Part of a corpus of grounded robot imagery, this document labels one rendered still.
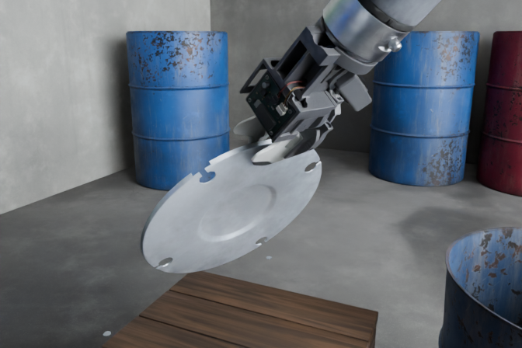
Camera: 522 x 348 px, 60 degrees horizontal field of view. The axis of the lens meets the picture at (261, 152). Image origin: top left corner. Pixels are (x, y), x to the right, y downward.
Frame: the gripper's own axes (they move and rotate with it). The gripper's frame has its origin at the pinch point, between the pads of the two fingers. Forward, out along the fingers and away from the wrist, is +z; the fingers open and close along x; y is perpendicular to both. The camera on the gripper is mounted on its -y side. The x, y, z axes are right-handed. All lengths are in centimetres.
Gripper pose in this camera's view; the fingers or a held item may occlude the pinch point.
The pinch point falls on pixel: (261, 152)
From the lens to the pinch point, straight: 58.4
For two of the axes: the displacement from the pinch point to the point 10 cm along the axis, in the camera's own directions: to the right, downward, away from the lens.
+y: -7.0, 1.7, -7.0
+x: 5.1, 8.0, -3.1
